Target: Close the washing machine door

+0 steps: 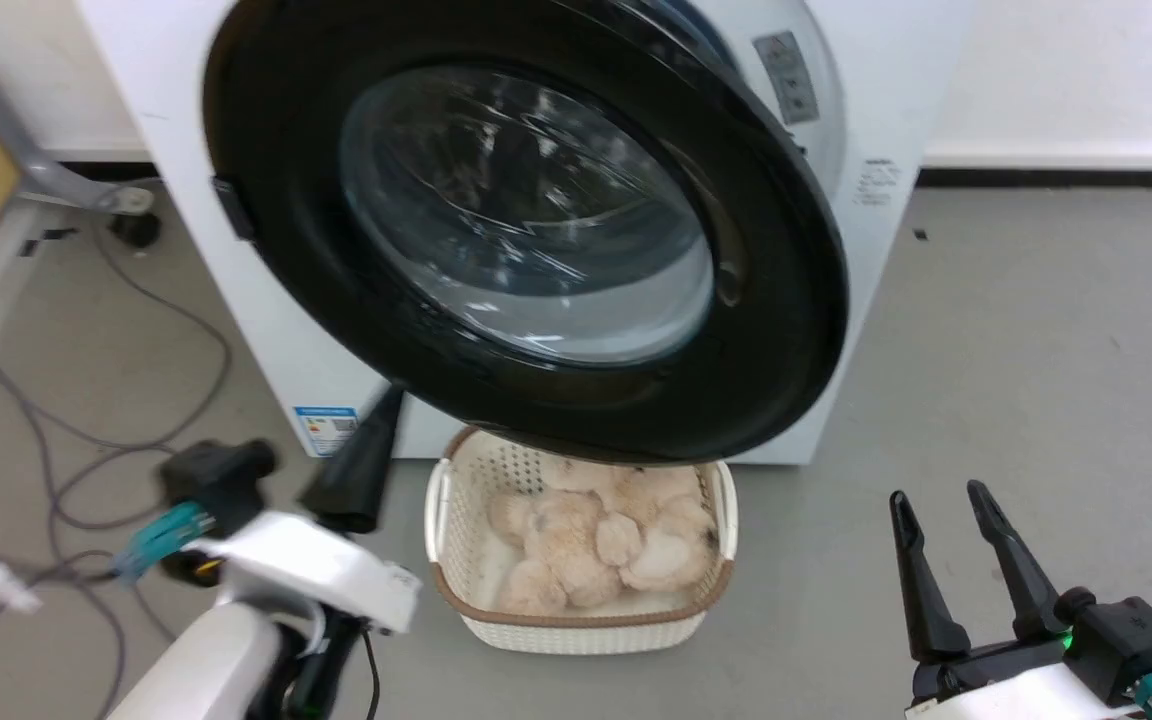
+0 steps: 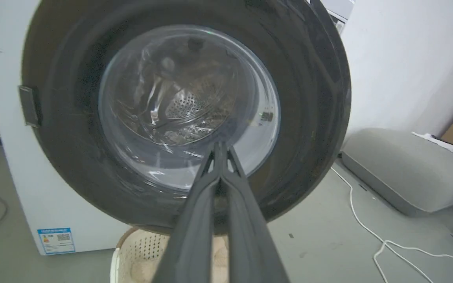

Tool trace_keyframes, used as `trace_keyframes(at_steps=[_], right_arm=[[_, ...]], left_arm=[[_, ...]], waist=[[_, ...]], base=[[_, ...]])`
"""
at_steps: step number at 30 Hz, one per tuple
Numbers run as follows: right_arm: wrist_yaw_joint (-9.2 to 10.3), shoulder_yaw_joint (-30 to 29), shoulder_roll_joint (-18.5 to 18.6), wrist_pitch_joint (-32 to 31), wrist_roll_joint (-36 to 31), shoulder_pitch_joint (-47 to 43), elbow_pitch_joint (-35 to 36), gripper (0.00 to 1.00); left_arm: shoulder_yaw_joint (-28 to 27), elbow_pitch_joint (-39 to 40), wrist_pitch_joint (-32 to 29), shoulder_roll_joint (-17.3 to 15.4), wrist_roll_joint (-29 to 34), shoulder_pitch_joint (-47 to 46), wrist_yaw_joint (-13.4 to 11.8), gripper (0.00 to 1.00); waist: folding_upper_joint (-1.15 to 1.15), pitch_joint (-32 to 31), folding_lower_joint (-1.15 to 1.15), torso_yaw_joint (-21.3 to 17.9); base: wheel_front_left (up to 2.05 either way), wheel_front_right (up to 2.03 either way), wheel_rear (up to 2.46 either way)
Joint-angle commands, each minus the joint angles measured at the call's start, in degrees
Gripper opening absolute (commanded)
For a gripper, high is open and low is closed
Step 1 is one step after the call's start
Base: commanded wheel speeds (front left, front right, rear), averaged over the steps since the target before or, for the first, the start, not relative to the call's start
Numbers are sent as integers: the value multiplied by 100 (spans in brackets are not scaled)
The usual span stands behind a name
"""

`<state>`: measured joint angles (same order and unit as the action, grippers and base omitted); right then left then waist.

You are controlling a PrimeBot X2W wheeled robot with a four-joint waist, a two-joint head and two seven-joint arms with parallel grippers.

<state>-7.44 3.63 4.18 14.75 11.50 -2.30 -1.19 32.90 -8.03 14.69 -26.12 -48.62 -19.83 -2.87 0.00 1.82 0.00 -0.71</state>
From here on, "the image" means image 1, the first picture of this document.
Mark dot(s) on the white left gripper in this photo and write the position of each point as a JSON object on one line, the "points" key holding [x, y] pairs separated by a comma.
{"points": [[316, 570]]}

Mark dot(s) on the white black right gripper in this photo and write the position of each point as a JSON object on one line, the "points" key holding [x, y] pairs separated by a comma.
{"points": [[1016, 690]]}

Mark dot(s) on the black round glass washer door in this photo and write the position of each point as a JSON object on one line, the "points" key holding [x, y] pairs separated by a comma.
{"points": [[336, 320]]}

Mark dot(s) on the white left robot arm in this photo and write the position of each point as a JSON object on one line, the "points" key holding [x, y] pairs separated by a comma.
{"points": [[206, 665]]}

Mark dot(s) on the white washing machine body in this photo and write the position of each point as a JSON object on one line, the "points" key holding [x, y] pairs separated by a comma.
{"points": [[236, 300]]}

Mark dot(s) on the grey door hinge plate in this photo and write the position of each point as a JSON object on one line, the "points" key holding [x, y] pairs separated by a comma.
{"points": [[788, 78]]}

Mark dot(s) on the blue energy label sticker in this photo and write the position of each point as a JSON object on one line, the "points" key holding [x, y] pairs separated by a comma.
{"points": [[326, 430]]}

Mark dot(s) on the beige plush toy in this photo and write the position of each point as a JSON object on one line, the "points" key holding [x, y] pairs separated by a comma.
{"points": [[586, 540]]}

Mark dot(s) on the white brown-rimmed laundry basket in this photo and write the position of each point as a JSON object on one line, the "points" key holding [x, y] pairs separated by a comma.
{"points": [[576, 628]]}

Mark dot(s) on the black caster wheel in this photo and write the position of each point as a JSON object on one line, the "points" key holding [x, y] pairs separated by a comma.
{"points": [[136, 228]]}

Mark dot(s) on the grey furniture leg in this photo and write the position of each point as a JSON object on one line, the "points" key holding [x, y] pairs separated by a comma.
{"points": [[31, 165]]}

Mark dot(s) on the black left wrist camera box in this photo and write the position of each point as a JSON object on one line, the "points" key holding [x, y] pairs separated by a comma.
{"points": [[216, 480]]}

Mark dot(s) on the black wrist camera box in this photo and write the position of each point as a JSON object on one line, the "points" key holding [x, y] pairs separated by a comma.
{"points": [[1131, 635], [216, 480]]}

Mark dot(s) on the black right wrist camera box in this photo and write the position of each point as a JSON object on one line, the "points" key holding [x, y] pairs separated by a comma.
{"points": [[1131, 635]]}

